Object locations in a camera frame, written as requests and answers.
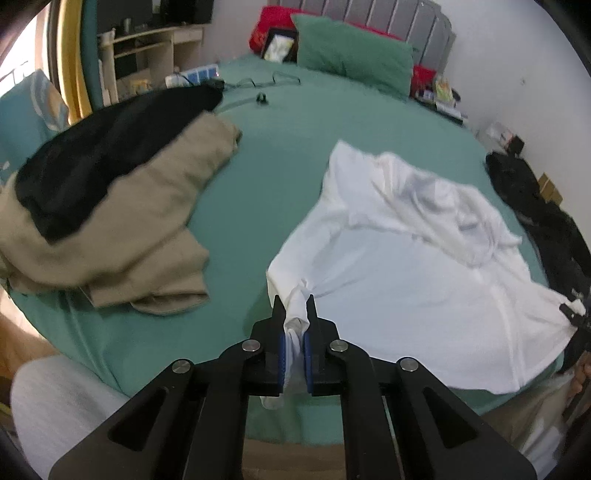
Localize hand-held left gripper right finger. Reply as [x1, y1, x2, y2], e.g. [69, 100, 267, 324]
[302, 295, 539, 480]

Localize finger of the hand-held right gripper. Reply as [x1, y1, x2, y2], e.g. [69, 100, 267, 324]
[558, 300, 585, 330]

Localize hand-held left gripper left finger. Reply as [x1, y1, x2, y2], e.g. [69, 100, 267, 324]
[48, 295, 287, 480]

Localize white long-sleeved shirt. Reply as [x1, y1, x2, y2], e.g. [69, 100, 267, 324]
[261, 140, 579, 411]

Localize person's right hand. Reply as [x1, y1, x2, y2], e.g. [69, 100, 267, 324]
[568, 351, 591, 408]

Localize black jacket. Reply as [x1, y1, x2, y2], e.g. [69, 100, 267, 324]
[485, 151, 591, 302]

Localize cardboard boxes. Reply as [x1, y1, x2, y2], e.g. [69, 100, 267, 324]
[538, 173, 564, 204]

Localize khaki garment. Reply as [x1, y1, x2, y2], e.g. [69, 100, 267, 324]
[0, 113, 243, 317]

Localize white box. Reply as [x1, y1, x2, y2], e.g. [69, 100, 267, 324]
[487, 122, 513, 144]

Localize person's left leg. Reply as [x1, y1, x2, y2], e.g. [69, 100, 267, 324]
[9, 354, 132, 480]

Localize black folded garment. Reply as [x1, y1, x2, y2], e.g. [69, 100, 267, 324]
[14, 83, 225, 243]

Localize small red pillow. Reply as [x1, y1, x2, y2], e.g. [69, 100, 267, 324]
[411, 65, 437, 96]

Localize white and blue power strip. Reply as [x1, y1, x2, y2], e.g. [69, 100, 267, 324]
[165, 65, 221, 89]

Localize tissue pack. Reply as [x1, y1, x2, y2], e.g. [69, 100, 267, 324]
[268, 37, 294, 62]

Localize green pillow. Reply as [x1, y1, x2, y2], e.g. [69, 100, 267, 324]
[290, 13, 415, 98]

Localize black tablet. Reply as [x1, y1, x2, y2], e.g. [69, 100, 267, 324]
[261, 28, 299, 64]

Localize beige wooden desk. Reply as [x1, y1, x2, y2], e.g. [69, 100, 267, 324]
[97, 23, 206, 107]

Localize large red pillow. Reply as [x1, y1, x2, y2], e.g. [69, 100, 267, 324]
[249, 6, 402, 52]

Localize grey padded headboard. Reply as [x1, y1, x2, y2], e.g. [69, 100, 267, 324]
[277, 0, 458, 77]

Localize blue cartoon blanket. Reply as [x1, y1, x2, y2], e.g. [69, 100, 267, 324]
[0, 69, 70, 186]

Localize teal curtain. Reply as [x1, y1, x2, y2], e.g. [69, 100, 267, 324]
[81, 0, 105, 110]

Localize black computer tower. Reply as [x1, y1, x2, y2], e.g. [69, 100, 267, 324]
[157, 0, 213, 24]

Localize yellow curtain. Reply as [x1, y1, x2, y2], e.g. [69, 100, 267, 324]
[58, 0, 93, 126]

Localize black monitor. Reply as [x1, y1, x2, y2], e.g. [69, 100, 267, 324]
[95, 0, 153, 28]

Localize black cable with plug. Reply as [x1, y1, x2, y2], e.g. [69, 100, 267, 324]
[217, 92, 271, 112]

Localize black charger cable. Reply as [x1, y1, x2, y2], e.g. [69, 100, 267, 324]
[224, 71, 302, 91]

